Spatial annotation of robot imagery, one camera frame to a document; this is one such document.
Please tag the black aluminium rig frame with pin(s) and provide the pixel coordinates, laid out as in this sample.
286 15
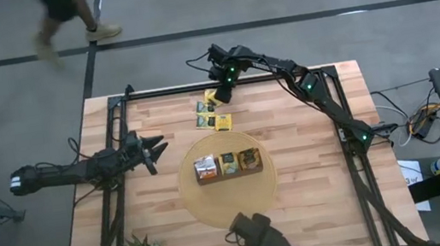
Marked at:
155 93

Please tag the white paper sheet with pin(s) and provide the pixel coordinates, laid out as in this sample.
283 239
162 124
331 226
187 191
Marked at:
410 169

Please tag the black bulky device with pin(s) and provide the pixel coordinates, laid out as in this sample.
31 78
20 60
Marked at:
267 241

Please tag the brown wooden tea box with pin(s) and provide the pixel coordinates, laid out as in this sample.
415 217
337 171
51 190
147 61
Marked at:
211 181

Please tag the person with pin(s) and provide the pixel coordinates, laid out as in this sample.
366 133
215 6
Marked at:
61 5

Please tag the round woven straw placemat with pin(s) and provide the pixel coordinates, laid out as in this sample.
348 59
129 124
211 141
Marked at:
230 199

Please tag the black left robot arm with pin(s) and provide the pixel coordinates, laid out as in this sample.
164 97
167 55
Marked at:
59 176

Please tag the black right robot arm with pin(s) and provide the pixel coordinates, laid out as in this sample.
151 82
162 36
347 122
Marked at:
329 103

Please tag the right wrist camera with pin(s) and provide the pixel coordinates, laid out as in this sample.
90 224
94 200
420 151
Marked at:
217 54

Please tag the orange white tea packet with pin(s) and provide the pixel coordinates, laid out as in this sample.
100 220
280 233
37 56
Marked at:
207 172
204 161

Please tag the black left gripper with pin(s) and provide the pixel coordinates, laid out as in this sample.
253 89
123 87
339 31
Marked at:
133 152

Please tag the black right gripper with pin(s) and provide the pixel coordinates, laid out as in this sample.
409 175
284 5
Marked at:
234 69

